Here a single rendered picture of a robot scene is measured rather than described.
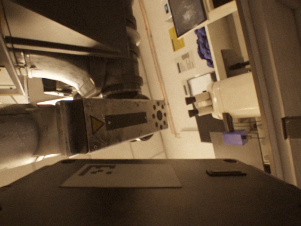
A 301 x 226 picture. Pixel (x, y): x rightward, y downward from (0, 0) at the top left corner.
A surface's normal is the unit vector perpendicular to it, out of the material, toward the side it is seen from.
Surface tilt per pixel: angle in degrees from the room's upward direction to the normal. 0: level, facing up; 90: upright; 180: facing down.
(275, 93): 90
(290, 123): 90
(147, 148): 180
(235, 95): 91
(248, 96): 90
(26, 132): 157
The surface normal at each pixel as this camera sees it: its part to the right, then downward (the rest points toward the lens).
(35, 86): 0.57, -0.09
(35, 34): 0.11, 0.99
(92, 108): 0.84, -0.11
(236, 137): -0.79, 0.24
